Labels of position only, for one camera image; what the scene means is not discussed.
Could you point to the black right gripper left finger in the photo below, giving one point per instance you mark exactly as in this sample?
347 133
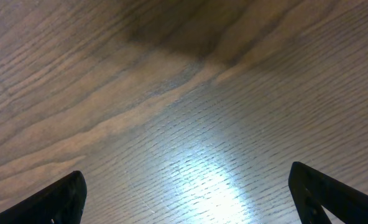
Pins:
61 202

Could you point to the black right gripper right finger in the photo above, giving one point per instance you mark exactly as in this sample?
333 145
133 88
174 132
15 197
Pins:
313 192

